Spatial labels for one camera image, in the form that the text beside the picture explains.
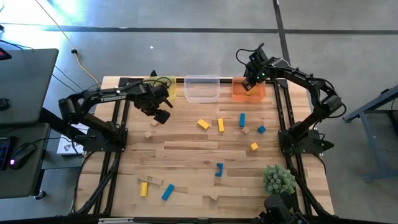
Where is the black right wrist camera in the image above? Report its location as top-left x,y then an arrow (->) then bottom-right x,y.
241,77 -> 256,92

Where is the yellow translucent plastic bin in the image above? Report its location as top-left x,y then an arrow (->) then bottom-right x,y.
154,75 -> 177,102

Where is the black computer mouse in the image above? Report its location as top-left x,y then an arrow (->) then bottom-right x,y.
8,142 -> 37,170

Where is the black keyboard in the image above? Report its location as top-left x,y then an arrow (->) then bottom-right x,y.
0,136 -> 14,171

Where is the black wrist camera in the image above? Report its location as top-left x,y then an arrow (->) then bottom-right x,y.
241,77 -> 256,92
153,109 -> 172,125

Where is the blue-grey metal stand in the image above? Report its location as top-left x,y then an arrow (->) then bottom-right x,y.
343,84 -> 398,183

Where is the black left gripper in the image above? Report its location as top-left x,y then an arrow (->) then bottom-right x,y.
136,83 -> 174,118

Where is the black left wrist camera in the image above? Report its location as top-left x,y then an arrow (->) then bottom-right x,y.
153,109 -> 172,125

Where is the dark office desk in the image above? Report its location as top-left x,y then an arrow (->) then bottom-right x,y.
0,122 -> 52,200

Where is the long wood block with mark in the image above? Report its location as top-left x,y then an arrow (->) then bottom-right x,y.
137,174 -> 164,186

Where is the white printed booklet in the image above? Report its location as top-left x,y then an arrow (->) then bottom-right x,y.
57,122 -> 91,156

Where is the clear plastic bin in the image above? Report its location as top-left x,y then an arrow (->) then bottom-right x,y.
183,74 -> 221,104

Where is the green artificial plant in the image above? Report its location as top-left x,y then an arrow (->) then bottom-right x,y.
262,164 -> 297,196

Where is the silver frame bracket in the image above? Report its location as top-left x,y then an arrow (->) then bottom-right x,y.
98,217 -> 134,224

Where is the yellow extension cable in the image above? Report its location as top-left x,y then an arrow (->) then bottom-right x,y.
33,0 -> 102,88

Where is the orange translucent plastic bin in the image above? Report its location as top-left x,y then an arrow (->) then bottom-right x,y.
231,77 -> 267,103

